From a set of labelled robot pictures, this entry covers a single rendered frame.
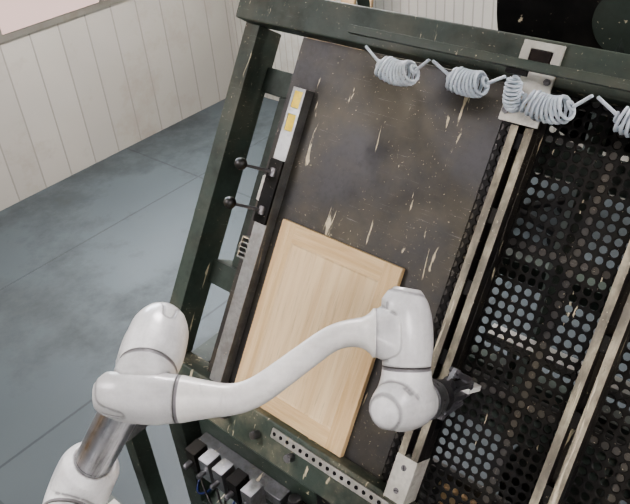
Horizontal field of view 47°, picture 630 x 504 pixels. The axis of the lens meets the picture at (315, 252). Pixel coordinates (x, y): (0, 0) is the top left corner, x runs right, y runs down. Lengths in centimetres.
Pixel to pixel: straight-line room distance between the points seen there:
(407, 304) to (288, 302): 77
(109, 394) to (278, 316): 78
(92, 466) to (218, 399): 58
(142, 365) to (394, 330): 53
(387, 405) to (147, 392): 48
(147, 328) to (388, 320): 53
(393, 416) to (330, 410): 68
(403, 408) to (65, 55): 446
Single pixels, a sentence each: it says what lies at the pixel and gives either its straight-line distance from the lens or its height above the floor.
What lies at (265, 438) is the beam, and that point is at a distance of 224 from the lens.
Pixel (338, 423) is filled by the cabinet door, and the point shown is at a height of 96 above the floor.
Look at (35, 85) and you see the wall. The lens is 545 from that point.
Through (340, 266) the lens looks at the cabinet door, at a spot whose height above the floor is 131.
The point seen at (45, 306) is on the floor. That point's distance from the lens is 445.
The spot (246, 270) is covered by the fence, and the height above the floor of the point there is 122.
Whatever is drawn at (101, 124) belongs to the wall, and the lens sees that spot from 581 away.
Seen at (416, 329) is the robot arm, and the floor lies 157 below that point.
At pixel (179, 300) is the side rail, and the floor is 106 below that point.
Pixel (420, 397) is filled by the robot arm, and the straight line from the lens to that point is 149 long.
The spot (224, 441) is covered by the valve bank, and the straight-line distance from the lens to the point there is 239.
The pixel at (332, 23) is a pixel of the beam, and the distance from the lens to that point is 211.
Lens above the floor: 255
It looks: 35 degrees down
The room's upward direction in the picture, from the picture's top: 5 degrees counter-clockwise
